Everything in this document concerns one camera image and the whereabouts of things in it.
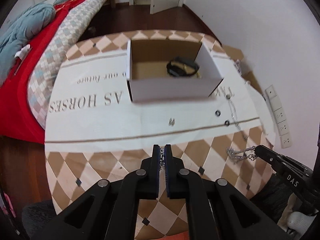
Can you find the white gloved hand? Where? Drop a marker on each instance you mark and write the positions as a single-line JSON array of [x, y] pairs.
[[299, 222]]

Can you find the bed with checkered mattress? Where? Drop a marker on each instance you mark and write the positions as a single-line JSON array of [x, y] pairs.
[[41, 81]]

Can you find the checkered tablecloth with lettering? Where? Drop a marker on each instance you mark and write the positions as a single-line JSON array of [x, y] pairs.
[[94, 131]]

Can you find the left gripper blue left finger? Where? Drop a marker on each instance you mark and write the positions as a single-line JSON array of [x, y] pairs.
[[155, 170]]

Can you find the white wall socket strip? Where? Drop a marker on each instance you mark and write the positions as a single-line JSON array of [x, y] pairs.
[[279, 117]]

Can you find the small silver earrings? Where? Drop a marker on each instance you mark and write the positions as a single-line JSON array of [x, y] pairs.
[[171, 122]]

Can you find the white cardboard box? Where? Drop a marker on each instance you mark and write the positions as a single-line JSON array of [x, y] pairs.
[[166, 70]]

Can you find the blue-grey quilt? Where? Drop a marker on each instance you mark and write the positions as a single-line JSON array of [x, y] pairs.
[[31, 22]]

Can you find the red bed blanket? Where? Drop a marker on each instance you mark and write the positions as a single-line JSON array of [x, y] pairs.
[[16, 119]]

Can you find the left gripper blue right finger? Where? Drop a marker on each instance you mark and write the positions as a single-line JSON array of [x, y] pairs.
[[170, 172]]

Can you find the black smart watch band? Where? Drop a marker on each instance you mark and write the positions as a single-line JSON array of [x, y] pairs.
[[183, 67]]

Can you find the white crumpled tissue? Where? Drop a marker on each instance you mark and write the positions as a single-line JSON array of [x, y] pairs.
[[21, 54]]

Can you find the brown cardboard box on floor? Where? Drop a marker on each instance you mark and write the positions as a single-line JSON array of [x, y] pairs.
[[245, 71]]

